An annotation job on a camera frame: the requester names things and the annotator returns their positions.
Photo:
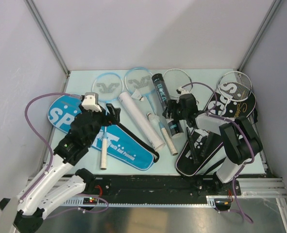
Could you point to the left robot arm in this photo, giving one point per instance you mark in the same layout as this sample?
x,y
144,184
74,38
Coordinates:
x,y
28,210

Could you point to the blue racket bag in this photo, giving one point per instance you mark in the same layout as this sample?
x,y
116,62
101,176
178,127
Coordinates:
x,y
122,143

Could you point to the white shuttlecock tube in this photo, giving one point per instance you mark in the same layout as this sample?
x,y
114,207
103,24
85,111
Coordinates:
x,y
141,121

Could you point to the white cable duct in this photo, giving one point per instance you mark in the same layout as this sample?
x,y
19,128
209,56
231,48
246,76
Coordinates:
x,y
207,202

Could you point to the white racket with black handle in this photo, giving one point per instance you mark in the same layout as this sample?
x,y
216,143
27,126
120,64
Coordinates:
x,y
175,78

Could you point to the blue racket right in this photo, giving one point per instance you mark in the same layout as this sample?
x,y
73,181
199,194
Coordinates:
x,y
141,78

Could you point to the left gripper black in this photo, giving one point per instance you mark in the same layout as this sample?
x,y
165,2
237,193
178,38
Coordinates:
x,y
113,118

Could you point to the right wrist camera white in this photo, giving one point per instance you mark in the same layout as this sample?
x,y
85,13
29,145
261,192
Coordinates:
x,y
182,91

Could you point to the blue racket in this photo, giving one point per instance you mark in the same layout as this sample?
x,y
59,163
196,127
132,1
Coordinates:
x,y
108,86
141,78

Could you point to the blue racket left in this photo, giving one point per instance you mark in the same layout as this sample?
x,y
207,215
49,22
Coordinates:
x,y
108,86

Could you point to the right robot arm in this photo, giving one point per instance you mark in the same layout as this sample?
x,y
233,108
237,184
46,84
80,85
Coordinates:
x,y
241,142

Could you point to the aluminium frame post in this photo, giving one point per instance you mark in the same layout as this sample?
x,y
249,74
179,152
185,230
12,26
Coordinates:
x,y
264,26
33,9

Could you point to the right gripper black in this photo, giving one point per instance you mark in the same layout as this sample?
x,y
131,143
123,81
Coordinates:
x,y
172,105

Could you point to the white shuttlecock blue band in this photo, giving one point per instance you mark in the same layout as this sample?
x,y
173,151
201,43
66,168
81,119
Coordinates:
x,y
152,118

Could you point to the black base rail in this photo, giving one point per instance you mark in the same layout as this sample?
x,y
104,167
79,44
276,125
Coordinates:
x,y
160,188

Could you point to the black racket bag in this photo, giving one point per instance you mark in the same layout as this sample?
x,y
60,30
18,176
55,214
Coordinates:
x,y
202,145

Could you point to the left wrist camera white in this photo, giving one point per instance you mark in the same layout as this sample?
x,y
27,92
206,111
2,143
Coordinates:
x,y
90,102

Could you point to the black shuttlecock tube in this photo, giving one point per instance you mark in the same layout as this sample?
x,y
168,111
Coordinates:
x,y
175,127

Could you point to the right aluminium frame post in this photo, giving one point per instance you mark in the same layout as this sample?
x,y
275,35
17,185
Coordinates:
x,y
264,26

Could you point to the left aluminium frame post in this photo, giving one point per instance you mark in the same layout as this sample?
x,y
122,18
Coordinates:
x,y
33,9

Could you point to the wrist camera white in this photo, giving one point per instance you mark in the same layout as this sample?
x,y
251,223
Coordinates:
x,y
182,91
90,102

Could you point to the white racket on black bag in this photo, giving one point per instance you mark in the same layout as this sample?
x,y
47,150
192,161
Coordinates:
x,y
233,88

